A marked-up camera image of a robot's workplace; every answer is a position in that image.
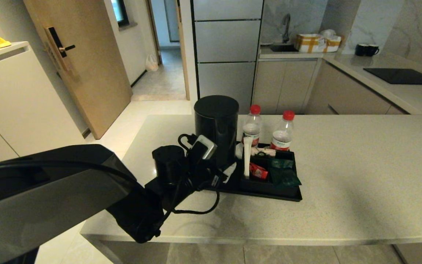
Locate black electric kettle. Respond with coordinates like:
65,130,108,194
193,95,240,170

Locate clear water bottle red cap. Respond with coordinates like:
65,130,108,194
270,110,296,151
235,104,263,160

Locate red snack packet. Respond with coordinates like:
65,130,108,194
249,162,269,180

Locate teal plastic snack bag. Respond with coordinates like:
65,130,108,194
270,158,294,169

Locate dark green packet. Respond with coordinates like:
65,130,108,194
269,168,302,188

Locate long white paper sachet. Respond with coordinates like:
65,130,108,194
243,136,253,179

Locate black rectangular serving tray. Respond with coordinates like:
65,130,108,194
203,143,303,202

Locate pink white sachet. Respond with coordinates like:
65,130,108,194
251,147,277,157

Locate black compartment organizer box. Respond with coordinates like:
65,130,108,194
239,149,300,198

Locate beige kitchen base cabinets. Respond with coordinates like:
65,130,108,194
251,58,409,115

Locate tall grey refrigerator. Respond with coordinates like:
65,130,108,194
190,0,264,115

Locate white plastic shopping bag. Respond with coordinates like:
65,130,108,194
145,54,159,72

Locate steel kitchen sink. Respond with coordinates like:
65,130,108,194
270,44,299,53

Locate light wooden door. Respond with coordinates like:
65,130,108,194
23,0,133,139

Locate cardboard box yellow tape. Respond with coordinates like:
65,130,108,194
294,34,343,53

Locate chrome kitchen faucet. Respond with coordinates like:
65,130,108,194
282,14,291,43

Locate dark framed window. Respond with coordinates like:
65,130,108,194
111,0,129,28

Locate black induction cooktop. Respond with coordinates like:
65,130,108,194
363,68,422,86

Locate beige storage cabinet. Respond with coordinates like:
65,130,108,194
0,41,94,264

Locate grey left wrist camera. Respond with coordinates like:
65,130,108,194
190,135,218,161

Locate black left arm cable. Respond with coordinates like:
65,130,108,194
163,133,221,215

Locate black door lock handle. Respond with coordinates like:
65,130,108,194
45,26,76,72

